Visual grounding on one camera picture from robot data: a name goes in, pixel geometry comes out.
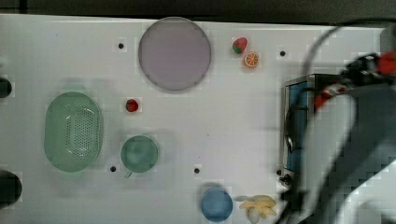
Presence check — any small red strawberry toy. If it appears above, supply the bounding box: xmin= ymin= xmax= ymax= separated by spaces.
xmin=125 ymin=99 xmax=139 ymax=113

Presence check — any green oval colander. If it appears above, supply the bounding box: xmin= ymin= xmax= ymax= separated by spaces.
xmin=44 ymin=91 xmax=104 ymax=173

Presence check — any orange slice toy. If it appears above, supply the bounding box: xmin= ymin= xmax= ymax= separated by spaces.
xmin=244 ymin=51 xmax=260 ymax=68

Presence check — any green cup with handle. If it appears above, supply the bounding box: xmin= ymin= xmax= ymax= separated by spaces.
xmin=120 ymin=135 xmax=159 ymax=178

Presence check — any blue bowl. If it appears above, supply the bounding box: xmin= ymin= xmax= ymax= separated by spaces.
xmin=201 ymin=188 xmax=233 ymax=222

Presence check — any yellow peeled banana toy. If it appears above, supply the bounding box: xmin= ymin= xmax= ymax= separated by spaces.
xmin=239 ymin=195 xmax=276 ymax=224

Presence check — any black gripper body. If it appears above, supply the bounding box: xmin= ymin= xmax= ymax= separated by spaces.
xmin=339 ymin=52 xmax=395 ymax=89

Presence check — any black cylindrical cup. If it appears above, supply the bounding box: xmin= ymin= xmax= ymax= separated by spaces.
xmin=0 ymin=170 xmax=22 ymax=209
xmin=0 ymin=77 xmax=12 ymax=98

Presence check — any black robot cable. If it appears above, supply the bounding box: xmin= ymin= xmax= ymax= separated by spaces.
xmin=276 ymin=18 xmax=396 ymax=224

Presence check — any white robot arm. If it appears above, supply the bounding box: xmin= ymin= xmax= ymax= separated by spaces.
xmin=293 ymin=51 xmax=395 ymax=224

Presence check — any grey round plate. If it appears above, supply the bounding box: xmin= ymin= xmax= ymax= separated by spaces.
xmin=138 ymin=17 xmax=211 ymax=91

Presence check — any large red plush strawberry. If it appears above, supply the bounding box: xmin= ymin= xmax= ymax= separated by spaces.
xmin=232 ymin=37 xmax=248 ymax=54

